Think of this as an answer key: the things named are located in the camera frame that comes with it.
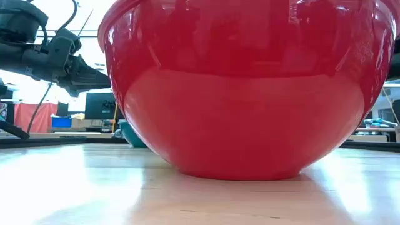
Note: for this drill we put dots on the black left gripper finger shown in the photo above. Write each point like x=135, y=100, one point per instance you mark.
x=90, y=76
x=82, y=89

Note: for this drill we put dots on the teal bowl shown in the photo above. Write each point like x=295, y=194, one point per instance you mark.
x=131, y=135

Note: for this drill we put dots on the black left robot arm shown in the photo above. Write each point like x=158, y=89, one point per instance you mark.
x=18, y=59

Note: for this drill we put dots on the nested rainbow bowls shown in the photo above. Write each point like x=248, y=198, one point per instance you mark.
x=243, y=118

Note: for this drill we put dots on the black computer monitor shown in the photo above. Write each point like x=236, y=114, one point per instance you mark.
x=100, y=106

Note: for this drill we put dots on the black office chair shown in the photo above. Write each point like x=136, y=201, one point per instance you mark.
x=62, y=109

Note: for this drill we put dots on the blue plastic bin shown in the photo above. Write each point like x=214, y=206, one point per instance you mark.
x=61, y=122

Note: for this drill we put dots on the yellow stick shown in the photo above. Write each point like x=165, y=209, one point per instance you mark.
x=114, y=117

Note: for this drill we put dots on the red cloth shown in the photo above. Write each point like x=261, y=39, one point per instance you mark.
x=31, y=117

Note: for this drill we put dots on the cluttered grey workbench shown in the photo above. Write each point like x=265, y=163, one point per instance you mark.
x=376, y=125

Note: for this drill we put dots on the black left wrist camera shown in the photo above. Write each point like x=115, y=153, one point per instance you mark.
x=67, y=42

